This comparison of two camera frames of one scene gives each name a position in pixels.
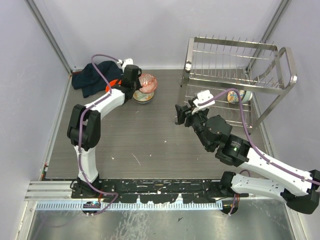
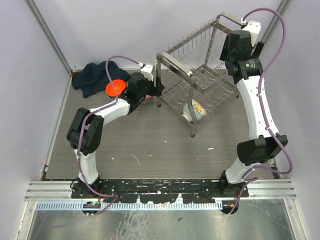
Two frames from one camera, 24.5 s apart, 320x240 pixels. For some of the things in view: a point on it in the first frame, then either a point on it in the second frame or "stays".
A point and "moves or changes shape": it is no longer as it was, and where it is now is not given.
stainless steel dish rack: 246,80 moves or changes shape
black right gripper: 181,113 → 257,51
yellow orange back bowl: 233,96 moves or changes shape
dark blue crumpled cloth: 87,79 stays
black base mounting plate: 159,191 stays
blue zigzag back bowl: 148,82 moves or changes shape
